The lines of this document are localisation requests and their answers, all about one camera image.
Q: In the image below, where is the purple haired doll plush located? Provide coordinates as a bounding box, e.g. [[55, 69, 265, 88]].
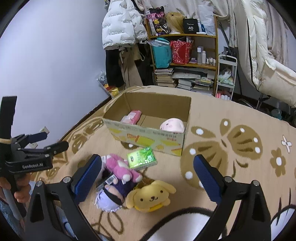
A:
[[95, 174, 137, 212]]

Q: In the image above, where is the yellow dog plush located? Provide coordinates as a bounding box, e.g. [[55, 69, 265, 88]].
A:
[[125, 180, 176, 213]]

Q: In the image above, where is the person's left hand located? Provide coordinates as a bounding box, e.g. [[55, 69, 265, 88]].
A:
[[1, 173, 31, 203]]

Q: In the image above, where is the pink bunny plush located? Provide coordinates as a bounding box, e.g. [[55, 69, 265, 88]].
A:
[[105, 154, 142, 184]]

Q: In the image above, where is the beige floral blanket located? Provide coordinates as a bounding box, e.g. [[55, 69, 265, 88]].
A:
[[32, 86, 295, 240]]

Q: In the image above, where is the green tissue pack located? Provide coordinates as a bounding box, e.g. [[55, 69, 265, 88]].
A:
[[127, 147, 157, 171]]

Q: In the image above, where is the pink round plush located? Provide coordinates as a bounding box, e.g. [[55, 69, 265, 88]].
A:
[[159, 118, 185, 133]]

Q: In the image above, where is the cardboard box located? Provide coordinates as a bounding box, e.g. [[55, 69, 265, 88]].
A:
[[103, 92, 191, 157]]

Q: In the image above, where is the pink tissue pack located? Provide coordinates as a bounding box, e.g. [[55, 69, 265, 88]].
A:
[[120, 110, 142, 125]]

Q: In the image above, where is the plastic bag of toys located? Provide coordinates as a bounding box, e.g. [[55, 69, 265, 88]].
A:
[[96, 71, 125, 98]]

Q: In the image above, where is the stack of books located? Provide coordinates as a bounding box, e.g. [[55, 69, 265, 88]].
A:
[[154, 68, 175, 87]]

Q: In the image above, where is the white utility cart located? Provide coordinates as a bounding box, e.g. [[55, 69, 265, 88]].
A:
[[215, 54, 238, 100]]

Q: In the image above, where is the cream puffer coat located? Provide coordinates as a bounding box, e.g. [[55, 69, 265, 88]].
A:
[[233, 1, 295, 108]]

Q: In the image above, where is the wooden bookshelf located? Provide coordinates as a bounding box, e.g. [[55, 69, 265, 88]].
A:
[[144, 17, 218, 91]]

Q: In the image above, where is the red patterned bag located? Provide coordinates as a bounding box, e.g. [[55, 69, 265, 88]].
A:
[[170, 40, 193, 65]]

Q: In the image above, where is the teal bag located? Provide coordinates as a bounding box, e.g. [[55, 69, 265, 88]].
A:
[[148, 38, 172, 68]]

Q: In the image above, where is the white puffer jacket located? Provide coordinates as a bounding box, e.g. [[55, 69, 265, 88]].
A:
[[102, 1, 147, 50]]

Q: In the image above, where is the black box number 40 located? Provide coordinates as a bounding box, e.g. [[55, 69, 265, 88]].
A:
[[183, 18, 199, 34]]

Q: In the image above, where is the blonde wig head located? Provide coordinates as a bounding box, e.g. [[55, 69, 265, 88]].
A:
[[165, 12, 184, 34]]

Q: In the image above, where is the wall socket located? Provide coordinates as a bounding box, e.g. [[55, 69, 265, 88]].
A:
[[30, 143, 38, 149], [40, 126, 50, 134]]

